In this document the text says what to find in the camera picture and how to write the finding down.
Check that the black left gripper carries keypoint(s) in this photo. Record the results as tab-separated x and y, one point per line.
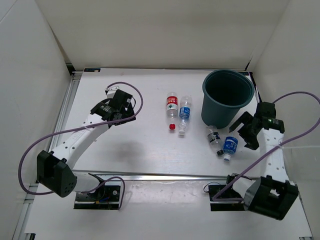
127	114

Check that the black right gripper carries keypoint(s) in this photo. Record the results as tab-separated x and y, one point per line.
252	142

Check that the blue label white cap bottle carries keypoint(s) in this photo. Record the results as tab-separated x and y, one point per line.
229	147

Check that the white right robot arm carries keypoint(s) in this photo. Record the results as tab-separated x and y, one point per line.
272	194

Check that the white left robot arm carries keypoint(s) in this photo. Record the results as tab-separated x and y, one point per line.
55	168

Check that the dark green plastic bin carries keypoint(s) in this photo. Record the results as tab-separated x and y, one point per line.
225	92

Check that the dark label plastic bottle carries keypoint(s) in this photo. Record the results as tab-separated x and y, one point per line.
214	140

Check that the blue sticker label left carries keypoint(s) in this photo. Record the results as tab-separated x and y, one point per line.
92	70

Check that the red label plastic bottle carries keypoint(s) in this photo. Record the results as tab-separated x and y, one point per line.
172	110

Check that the blue label crushed bottle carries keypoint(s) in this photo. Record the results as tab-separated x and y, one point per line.
184	114

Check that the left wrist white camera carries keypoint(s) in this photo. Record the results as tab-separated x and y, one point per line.
111	91

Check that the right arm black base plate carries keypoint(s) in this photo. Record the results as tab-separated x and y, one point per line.
227	202

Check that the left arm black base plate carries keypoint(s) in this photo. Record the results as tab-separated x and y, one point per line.
107	197

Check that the aluminium table frame rail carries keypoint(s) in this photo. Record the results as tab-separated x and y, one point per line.
19	233

